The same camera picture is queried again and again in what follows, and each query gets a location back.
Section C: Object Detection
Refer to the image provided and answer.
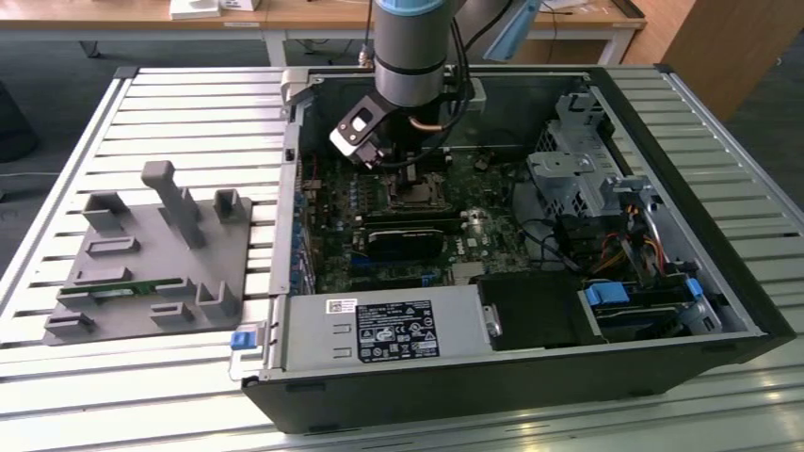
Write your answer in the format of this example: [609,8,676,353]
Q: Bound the CPU socket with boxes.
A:
[380,171,456,212]

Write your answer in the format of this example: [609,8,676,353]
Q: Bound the black PC case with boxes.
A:
[240,63,800,435]

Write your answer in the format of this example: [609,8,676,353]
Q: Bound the black plastic shroud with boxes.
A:
[474,271,597,353]

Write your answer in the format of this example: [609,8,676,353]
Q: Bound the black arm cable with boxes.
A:
[381,0,520,169]

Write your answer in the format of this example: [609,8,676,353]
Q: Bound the grey case latch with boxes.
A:
[277,68,325,119]

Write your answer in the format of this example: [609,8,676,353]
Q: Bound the green motherboard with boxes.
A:
[293,140,534,296]

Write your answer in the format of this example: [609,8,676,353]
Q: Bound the black graphics card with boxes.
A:
[361,227,445,261]

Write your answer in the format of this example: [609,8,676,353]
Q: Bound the yellow red power wires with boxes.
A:
[589,233,666,277]

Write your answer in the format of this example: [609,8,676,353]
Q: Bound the grey parts rack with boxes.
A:
[38,159,256,348]

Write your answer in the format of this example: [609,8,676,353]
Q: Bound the pale blue teach pendant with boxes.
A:
[481,0,542,63]

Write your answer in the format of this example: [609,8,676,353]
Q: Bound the silver power supply unit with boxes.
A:
[266,284,492,376]

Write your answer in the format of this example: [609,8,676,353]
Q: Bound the silver green CPU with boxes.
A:
[401,183,445,206]

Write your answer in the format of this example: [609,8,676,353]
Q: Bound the green RAM stick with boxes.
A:
[360,214,461,232]
[57,276,189,302]

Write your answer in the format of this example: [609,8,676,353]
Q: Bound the wooden desk white legs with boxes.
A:
[262,0,648,67]
[0,0,272,60]

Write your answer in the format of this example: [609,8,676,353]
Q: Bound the blue disk carrier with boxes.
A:
[581,281,632,313]

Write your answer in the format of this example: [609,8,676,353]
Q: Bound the plain white box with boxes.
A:
[168,0,222,21]

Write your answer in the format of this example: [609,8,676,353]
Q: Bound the silver chipset heatsink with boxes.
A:
[449,262,492,286]

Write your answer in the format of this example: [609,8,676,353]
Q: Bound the wooden cabinet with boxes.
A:
[645,0,804,122]

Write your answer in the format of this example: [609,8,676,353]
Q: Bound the silver disk cage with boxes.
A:
[525,91,633,220]

